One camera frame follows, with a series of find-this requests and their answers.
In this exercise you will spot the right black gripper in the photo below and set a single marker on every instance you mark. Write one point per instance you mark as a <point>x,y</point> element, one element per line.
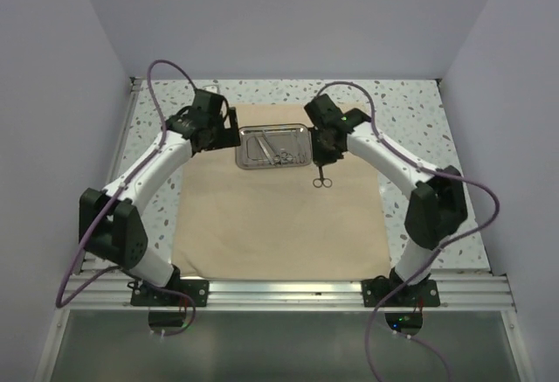
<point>320,158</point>

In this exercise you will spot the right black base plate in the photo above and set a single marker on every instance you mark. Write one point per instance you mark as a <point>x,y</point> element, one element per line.
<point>423,294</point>

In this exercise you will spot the steel scissors in tray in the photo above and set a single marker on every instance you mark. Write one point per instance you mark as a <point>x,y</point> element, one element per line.
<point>286,150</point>

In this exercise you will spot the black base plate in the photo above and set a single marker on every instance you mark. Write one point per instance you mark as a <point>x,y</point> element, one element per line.
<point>191,292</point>
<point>423,294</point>

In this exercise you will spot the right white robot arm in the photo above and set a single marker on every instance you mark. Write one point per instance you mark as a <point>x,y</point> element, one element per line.
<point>436,198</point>

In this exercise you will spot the steel surgical scissors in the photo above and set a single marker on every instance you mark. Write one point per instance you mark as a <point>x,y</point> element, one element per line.
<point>321,181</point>

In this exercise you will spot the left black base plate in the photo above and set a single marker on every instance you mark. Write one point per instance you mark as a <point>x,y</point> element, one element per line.
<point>191,292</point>

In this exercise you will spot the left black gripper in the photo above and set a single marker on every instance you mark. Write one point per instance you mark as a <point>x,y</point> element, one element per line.
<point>229,136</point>

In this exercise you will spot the steel instrument tray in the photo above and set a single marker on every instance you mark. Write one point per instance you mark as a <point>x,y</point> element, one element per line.
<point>248,156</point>

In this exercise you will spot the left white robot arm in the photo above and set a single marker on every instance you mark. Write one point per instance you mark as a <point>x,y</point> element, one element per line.
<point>110,225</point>

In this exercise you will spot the beige cloth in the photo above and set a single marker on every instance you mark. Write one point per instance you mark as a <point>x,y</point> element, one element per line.
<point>275,225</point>

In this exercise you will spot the aluminium rail frame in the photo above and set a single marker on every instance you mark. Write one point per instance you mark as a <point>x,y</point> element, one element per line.
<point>485,295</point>

